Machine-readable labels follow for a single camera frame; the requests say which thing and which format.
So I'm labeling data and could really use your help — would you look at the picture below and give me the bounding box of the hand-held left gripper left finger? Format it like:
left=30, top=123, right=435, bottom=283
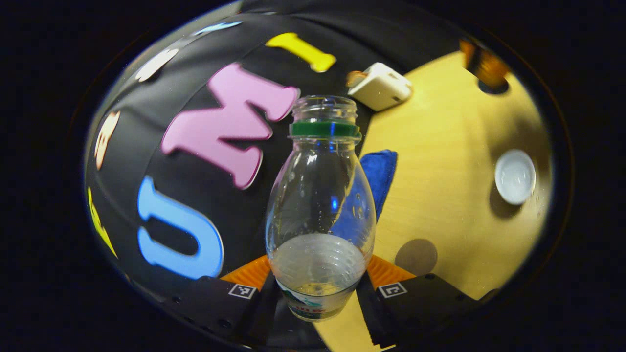
left=156, top=254, right=295, bottom=350

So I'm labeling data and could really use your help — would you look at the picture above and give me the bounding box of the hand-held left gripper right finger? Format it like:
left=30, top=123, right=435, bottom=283
left=355, top=254, right=482, bottom=349

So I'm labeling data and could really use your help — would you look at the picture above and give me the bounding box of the round brown coaster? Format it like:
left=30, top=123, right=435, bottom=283
left=394, top=238, right=438, bottom=277

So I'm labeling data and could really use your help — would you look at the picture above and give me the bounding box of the clear plastic water bottle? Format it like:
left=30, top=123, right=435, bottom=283
left=265, top=95, right=377, bottom=322

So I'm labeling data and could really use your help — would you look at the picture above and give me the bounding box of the white teacup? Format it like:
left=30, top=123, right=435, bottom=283
left=494, top=149, right=537, bottom=206

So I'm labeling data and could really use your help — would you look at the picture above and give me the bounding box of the white toaster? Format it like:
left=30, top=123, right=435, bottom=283
left=347, top=62, right=413, bottom=112

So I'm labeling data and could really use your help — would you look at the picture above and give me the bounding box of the blue folded towel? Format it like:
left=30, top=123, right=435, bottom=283
left=333, top=149, right=399, bottom=245

